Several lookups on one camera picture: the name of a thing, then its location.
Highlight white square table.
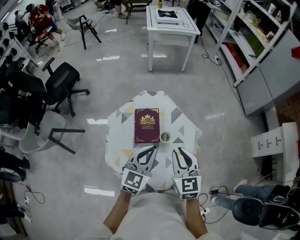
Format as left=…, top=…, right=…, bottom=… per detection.
left=145, top=5, right=202, bottom=73

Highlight stack of green boxes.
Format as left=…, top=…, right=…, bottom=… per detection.
left=247, top=31, right=265, bottom=58

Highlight maroon hardcover book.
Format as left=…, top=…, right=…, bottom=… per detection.
left=134, top=108, right=160, bottom=144

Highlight white paper cup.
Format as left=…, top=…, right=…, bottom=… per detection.
left=159, top=130, right=172, bottom=143

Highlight rows of black pouches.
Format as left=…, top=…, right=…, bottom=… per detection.
left=0, top=22, right=22, bottom=66

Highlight white portable gas stove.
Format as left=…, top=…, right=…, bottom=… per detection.
left=156, top=8, right=181, bottom=24

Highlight grey tall cabinet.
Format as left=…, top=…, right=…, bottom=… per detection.
left=236, top=29, right=300, bottom=117

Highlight white drawer cabinet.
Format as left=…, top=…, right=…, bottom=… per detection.
left=250, top=121, right=300, bottom=186

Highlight round red-topped stool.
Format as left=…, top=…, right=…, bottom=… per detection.
left=35, top=25, right=53, bottom=42

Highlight person's white shirt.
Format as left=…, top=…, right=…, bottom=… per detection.
left=72, top=192, right=225, bottom=240

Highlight white shelving unit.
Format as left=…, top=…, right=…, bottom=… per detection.
left=206, top=0, right=298, bottom=88

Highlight person's left forearm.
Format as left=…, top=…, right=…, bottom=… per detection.
left=103, top=189, right=135, bottom=235

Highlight grey chair black legs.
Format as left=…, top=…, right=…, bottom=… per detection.
left=65, top=14, right=103, bottom=50
left=18, top=110, right=86, bottom=155

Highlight black bulky equipment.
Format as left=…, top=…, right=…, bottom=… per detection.
left=232, top=196, right=300, bottom=233

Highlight white display rack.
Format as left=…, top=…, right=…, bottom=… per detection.
left=0, top=21, right=39, bottom=71

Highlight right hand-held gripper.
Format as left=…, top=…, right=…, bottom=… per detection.
left=172, top=147, right=202, bottom=201

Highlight dark side table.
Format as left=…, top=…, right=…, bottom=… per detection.
left=125, top=0, right=153, bottom=25

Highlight person's right forearm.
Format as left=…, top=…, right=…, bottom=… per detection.
left=184, top=196, right=209, bottom=239

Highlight red flat box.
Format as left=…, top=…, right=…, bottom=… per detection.
left=225, top=42, right=248, bottom=73

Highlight black office chair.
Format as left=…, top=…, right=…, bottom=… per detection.
left=42, top=57, right=91, bottom=118
left=0, top=60, right=56, bottom=136

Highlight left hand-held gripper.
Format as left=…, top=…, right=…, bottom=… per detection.
left=120, top=145, right=158, bottom=196

